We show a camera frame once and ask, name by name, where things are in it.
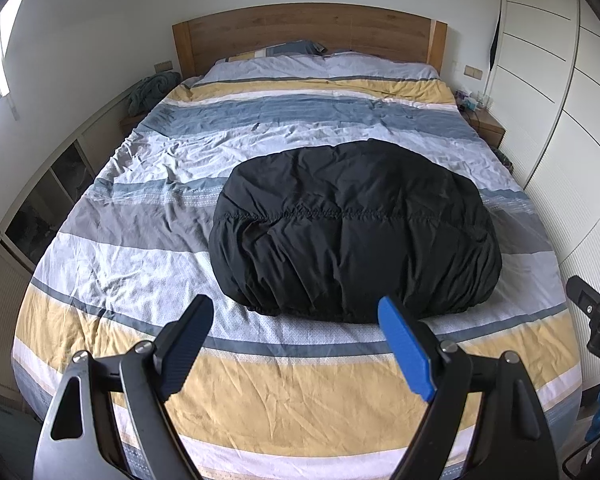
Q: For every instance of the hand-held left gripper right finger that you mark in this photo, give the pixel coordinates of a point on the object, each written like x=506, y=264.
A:
x=405, y=355

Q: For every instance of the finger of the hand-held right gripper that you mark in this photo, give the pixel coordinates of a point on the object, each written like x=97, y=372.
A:
x=587, y=297

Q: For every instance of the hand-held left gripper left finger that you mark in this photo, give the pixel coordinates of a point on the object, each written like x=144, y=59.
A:
x=185, y=350

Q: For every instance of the black puffer coat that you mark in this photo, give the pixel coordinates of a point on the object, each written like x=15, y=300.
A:
x=355, y=230

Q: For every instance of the striped bed duvet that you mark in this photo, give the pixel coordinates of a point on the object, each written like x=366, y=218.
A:
x=130, y=260

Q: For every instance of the white wardrobe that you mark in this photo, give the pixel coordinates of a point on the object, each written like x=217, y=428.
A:
x=565, y=110

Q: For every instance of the low white glass-door cabinet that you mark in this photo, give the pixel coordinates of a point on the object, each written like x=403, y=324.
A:
x=40, y=220

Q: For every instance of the wooden nightstand with small items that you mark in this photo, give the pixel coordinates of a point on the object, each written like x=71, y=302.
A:
x=487, y=127

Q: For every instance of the small items on nightstand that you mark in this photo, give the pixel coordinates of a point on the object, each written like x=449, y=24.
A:
x=472, y=102

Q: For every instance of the wooden nightstand under green cloth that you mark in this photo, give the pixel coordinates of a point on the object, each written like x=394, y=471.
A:
x=130, y=122

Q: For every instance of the dark green cloth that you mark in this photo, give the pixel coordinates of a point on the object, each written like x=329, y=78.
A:
x=152, y=92

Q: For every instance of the blue striped pillow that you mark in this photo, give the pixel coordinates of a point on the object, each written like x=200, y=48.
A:
x=285, y=50

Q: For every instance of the wooden headboard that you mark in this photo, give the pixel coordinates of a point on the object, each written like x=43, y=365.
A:
x=305, y=30

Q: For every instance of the wall switch plate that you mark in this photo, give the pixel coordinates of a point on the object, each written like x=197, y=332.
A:
x=473, y=71
x=163, y=66

